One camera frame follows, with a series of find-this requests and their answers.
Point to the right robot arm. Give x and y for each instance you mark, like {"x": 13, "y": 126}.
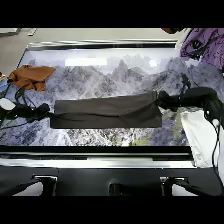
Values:
{"x": 203, "y": 96}

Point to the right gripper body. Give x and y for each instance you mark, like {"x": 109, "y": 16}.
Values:
{"x": 168, "y": 100}

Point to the orange garment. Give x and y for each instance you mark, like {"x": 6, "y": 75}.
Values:
{"x": 31, "y": 76}

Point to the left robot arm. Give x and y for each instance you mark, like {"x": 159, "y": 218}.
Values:
{"x": 13, "y": 111}

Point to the white garment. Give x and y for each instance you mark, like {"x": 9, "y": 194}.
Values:
{"x": 198, "y": 140}

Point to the silver frame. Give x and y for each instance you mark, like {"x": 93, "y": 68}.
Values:
{"x": 100, "y": 162}

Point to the dark grey pants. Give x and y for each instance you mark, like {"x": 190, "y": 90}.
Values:
{"x": 106, "y": 111}

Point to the purple printed garment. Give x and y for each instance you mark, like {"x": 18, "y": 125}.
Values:
{"x": 210, "y": 46}

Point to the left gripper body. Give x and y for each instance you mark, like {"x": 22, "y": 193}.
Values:
{"x": 40, "y": 112}

